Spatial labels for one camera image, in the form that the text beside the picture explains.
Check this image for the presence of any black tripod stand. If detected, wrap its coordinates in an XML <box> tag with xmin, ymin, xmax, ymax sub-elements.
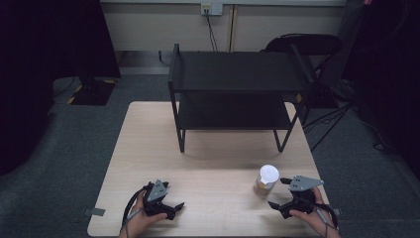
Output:
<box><xmin>302</xmin><ymin>101</ymin><xmax>355</xmax><ymax>153</ymax></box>

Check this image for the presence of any black power cable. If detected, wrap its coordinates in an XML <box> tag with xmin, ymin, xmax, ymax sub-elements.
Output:
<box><xmin>204</xmin><ymin>9</ymin><xmax>219</xmax><ymax>53</ymax></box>

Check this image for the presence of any white wall socket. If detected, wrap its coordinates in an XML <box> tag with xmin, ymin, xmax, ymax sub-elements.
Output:
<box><xmin>200</xmin><ymin>2</ymin><xmax>224</xmax><ymax>17</ymax></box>

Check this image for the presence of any black curtain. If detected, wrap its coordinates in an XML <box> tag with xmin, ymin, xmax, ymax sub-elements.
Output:
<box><xmin>340</xmin><ymin>0</ymin><xmax>420</xmax><ymax>181</ymax></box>
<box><xmin>0</xmin><ymin>0</ymin><xmax>122</xmax><ymax>177</ymax></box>

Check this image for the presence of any person's left hand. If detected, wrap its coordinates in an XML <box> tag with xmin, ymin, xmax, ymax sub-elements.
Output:
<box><xmin>119</xmin><ymin>190</ymin><xmax>168</xmax><ymax>238</ymax></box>

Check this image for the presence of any person's right hand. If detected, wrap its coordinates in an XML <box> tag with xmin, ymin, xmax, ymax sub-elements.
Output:
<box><xmin>289</xmin><ymin>186</ymin><xmax>342</xmax><ymax>238</ymax></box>

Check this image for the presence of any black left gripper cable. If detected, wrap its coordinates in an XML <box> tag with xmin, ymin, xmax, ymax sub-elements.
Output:
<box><xmin>121</xmin><ymin>185</ymin><xmax>148</xmax><ymax>230</ymax></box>

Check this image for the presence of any black base with striped tape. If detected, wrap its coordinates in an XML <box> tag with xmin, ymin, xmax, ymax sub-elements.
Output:
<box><xmin>66</xmin><ymin>76</ymin><xmax>119</xmax><ymax>107</ymax></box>

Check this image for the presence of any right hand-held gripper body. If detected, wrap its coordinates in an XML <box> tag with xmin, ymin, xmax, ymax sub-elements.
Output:
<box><xmin>279</xmin><ymin>175</ymin><xmax>325</xmax><ymax>220</ymax></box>

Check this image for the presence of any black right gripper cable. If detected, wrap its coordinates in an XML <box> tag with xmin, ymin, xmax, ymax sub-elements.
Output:
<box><xmin>315</xmin><ymin>201</ymin><xmax>340</xmax><ymax>230</ymax></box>

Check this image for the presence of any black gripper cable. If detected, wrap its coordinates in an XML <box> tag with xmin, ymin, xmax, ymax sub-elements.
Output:
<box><xmin>121</xmin><ymin>185</ymin><xmax>148</xmax><ymax>230</ymax></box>
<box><xmin>315</xmin><ymin>201</ymin><xmax>340</xmax><ymax>230</ymax></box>

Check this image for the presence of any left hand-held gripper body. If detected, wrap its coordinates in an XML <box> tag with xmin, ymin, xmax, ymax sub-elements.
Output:
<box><xmin>142</xmin><ymin>178</ymin><xmax>176</xmax><ymax>221</ymax></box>

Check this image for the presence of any thin floor cable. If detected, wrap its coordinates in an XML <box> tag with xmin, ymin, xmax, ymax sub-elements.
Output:
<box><xmin>343</xmin><ymin>107</ymin><xmax>395</xmax><ymax>153</ymax></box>

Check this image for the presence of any black two-tier metal shelf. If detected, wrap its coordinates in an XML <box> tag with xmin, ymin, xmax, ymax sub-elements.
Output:
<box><xmin>166</xmin><ymin>43</ymin><xmax>317</xmax><ymax>154</ymax></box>

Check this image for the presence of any black chair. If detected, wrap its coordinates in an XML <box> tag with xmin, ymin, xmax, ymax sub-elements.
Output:
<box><xmin>261</xmin><ymin>33</ymin><xmax>345</xmax><ymax>110</ymax></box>

